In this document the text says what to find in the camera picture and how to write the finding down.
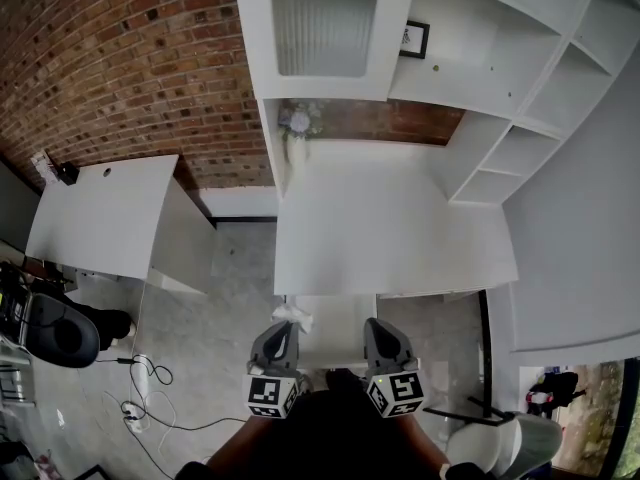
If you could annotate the tall white cabinet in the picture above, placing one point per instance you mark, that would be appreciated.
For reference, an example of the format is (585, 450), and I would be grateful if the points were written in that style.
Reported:
(575, 218)

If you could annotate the white printed box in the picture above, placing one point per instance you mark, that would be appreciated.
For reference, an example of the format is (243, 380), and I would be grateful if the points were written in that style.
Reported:
(44, 168)

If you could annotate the black electronic equipment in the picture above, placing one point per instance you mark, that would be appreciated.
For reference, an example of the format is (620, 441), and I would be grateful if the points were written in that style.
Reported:
(12, 303)

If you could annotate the white open shelf unit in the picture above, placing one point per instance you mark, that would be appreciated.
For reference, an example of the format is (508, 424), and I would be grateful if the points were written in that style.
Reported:
(500, 68)

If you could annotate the pale purple flower bouquet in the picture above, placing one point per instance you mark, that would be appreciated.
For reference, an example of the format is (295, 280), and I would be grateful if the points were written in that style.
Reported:
(300, 118)

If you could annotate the person's black clothing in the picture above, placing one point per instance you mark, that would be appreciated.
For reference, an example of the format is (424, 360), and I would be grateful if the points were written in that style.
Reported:
(340, 433)

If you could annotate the white round stool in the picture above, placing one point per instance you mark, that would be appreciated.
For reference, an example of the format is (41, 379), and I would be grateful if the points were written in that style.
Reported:
(500, 445)

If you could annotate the black office chair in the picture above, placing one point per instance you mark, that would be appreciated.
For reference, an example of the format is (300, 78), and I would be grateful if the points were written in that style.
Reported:
(62, 330)

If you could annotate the white vase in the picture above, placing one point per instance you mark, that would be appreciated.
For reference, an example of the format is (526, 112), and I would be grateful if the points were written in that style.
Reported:
(297, 153)

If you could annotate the white ribbed glass cabinet door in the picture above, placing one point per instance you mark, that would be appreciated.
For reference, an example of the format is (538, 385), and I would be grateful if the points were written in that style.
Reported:
(325, 28)

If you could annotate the white desk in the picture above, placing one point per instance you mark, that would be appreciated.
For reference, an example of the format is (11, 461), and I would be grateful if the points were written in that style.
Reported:
(380, 228)

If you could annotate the black metal desk frame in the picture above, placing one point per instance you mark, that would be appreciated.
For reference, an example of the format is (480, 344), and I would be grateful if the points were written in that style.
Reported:
(485, 348)

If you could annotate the person's right forearm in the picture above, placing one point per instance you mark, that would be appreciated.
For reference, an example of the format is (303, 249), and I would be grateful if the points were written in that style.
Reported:
(425, 435)

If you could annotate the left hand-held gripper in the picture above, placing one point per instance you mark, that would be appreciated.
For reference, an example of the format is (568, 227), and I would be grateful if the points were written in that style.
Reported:
(270, 393)

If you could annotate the person's left forearm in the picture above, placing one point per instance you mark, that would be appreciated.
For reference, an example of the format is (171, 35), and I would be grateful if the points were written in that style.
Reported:
(240, 443)

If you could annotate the small black device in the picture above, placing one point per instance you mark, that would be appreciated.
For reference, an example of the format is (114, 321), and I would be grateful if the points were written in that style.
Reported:
(68, 173)

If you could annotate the white paper item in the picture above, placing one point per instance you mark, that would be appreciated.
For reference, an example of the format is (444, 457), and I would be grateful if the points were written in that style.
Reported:
(292, 314)

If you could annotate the white side table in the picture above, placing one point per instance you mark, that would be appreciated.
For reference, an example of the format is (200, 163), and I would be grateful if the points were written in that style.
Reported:
(100, 218)

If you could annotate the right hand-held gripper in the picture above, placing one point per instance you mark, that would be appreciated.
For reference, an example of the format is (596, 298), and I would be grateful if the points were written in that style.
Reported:
(400, 390)

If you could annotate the black framed picture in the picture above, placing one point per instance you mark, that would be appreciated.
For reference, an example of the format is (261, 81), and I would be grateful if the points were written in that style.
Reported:
(414, 39)

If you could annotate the white power strip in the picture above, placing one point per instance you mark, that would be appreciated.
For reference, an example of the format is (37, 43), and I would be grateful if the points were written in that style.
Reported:
(136, 417)

